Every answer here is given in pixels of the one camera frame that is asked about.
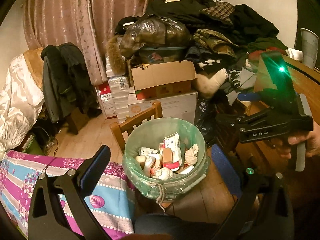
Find white cloth with string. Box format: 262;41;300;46
150;167;174;180

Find green lined trash bin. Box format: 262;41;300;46
123;118;210;204

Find person's right hand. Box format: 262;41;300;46
271;123;319;159

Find wooden desk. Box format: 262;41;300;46
215;53;320;205

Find colourful striped bedsheet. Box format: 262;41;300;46
1;146;135;239

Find white crumpled tissue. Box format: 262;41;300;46
184;144;199;165

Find pile of dark clothes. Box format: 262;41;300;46
114;0;287;99

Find white printer box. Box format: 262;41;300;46
128;91;197;124

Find beige sponge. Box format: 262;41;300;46
135;155;146;168

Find grey paper cup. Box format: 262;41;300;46
300;28;319;69

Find red white cigarette pack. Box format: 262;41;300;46
162;132;182;172

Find wooden chair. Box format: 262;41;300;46
110;101;163;153

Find stack of white packages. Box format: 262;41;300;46
97;56;130;123

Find dark jacket on chair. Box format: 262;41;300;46
41;42;101;123

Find brown cardboard box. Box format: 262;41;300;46
131;61;196;100

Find silver satin quilt right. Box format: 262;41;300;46
1;48;44;159

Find clear plastic bag of clothes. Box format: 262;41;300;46
119;16;191;59

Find pink patterned curtain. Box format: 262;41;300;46
23;0;152;86

